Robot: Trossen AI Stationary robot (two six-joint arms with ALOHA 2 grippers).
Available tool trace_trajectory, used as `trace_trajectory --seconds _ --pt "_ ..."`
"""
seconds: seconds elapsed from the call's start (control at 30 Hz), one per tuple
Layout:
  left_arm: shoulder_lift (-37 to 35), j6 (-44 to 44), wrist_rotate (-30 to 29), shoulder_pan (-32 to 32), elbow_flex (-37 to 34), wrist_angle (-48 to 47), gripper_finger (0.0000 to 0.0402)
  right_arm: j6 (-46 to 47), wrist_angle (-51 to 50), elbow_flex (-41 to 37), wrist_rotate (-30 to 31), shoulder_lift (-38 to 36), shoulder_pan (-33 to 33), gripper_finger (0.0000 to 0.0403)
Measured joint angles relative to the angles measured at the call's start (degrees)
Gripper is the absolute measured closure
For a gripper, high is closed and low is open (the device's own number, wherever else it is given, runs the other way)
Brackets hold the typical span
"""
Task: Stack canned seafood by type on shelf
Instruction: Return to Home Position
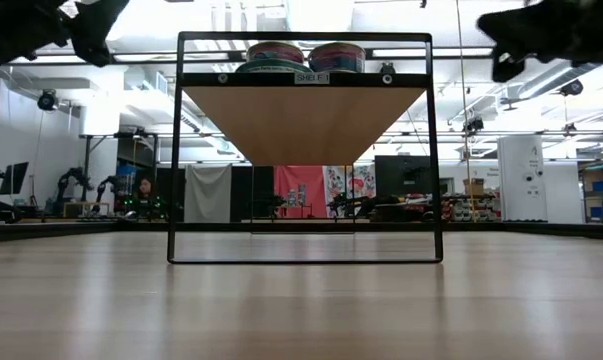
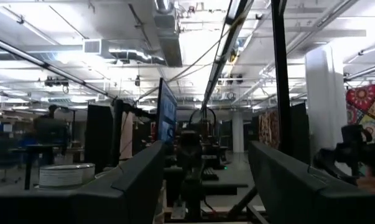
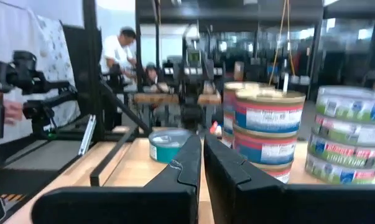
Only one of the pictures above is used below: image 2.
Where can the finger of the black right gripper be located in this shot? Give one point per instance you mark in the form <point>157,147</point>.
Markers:
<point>330,165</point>

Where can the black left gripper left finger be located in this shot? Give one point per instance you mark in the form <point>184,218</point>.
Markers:
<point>81,208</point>

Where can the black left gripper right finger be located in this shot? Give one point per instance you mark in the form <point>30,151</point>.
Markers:
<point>314,208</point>

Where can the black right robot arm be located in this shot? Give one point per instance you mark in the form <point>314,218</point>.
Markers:
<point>190,161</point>

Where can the gold-lid tuna can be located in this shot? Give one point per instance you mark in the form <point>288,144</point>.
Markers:
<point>66,175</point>

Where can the colourful patchwork hanging cloth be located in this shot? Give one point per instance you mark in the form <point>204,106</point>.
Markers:
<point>367,105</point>

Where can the brown patterned hanging cloth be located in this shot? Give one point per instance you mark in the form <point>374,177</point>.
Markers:
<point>268,130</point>

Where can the black partition panel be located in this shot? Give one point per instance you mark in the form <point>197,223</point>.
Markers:
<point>98,137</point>

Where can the dark standing table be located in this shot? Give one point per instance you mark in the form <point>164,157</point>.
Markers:
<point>35,149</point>

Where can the black metal pole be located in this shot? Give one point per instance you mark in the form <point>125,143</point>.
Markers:
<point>117,133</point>

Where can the person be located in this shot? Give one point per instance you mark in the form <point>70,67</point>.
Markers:
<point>48,127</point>

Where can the black desk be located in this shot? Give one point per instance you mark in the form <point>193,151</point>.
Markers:
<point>227,186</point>

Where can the dark office chair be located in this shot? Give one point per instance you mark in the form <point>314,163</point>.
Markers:
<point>3,155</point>

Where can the white round pillar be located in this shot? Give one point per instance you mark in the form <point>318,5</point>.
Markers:
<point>237,133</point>

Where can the black keyboard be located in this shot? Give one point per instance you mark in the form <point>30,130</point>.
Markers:
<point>210,175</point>

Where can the tablet with blue screen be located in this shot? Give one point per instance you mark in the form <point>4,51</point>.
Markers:
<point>167,115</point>

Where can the black aluminium rig frame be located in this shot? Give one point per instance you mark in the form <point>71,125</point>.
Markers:
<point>282,93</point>

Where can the black ceiling light rail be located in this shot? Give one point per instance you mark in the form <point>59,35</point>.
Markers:
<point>227,46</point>

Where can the grey ceiling air duct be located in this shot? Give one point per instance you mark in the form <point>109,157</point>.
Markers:
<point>168,34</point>

